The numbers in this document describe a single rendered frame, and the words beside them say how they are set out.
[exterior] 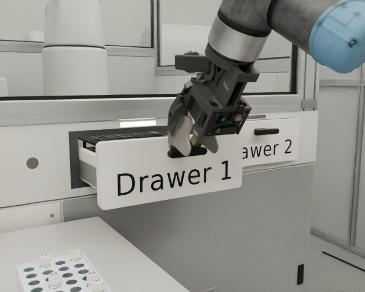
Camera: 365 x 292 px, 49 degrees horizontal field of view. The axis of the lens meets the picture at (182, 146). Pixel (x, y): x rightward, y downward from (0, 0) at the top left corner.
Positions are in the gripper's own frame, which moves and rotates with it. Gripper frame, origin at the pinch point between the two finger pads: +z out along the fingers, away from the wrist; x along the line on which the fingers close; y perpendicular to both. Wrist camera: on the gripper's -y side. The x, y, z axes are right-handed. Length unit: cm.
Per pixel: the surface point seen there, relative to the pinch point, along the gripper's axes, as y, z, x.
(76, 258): 14.8, 3.6, -22.0
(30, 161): -12.4, 13.1, -21.8
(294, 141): -10.6, 12.8, 44.2
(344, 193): -46, 102, 176
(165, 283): 21.2, 3.9, -11.7
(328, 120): -85, 75, 177
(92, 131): -15.3, 9.1, -9.9
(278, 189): -4.5, 24.5, 41.0
